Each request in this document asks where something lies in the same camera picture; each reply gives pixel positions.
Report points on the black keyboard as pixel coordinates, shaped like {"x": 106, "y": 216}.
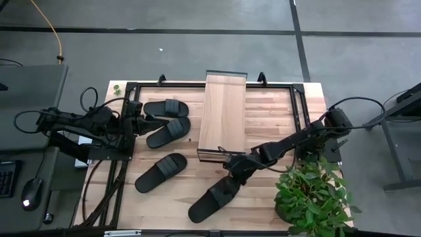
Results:
{"x": 8, "y": 179}

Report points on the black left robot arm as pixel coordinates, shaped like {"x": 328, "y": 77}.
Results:
{"x": 82, "y": 120}

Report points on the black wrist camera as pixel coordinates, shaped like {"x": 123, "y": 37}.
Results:
{"x": 240, "y": 162}
{"x": 134, "y": 108}

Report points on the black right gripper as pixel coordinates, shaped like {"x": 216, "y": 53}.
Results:
{"x": 245, "y": 164}

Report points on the black computer mouse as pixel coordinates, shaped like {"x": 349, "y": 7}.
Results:
{"x": 32, "y": 195}

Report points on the black slide sandal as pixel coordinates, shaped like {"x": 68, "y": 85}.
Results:
{"x": 154, "y": 108}
{"x": 148, "y": 182}
{"x": 204, "y": 207}
{"x": 164, "y": 138}

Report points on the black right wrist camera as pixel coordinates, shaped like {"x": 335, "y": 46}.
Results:
{"x": 240, "y": 162}

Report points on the grey side desk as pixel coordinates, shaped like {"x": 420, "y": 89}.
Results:
{"x": 19, "y": 220}

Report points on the grey desk panel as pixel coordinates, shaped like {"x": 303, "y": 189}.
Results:
{"x": 29, "y": 95}

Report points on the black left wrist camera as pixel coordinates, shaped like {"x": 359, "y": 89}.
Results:
{"x": 134, "y": 108}

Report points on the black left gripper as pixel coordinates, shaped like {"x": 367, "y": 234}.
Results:
{"x": 144, "y": 125}

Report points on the silver metal bracket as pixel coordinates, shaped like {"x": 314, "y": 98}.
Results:
{"x": 121, "y": 233}

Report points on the black frame bracket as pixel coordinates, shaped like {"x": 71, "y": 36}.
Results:
{"x": 262, "y": 79}
{"x": 161, "y": 80}

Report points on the dark metal side table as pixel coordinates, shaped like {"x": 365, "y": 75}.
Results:
{"x": 394, "y": 151}

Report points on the black metal table frame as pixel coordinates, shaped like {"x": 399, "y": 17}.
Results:
{"x": 184, "y": 85}

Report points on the black round knob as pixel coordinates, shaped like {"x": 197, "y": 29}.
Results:
{"x": 48, "y": 219}

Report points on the potted green plant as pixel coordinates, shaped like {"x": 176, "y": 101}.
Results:
{"x": 312, "y": 204}

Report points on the white box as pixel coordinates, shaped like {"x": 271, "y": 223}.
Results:
{"x": 84, "y": 140}

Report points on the wooden shelf with metal frame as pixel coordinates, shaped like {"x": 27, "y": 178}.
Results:
{"x": 223, "y": 112}

